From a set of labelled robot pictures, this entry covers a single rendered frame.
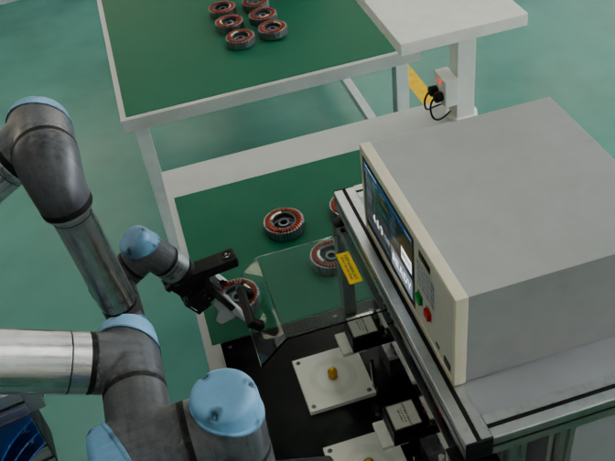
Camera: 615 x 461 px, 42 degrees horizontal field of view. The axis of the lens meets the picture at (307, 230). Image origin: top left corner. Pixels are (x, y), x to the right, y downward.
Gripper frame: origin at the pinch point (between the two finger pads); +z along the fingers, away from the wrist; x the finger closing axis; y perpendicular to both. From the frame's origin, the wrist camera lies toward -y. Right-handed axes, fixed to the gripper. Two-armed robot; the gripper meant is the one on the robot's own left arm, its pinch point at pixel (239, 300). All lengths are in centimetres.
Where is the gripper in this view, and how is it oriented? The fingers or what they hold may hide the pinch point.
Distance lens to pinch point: 193.4
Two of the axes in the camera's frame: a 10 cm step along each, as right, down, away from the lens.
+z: 5.5, 4.8, 6.9
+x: 4.0, 5.7, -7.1
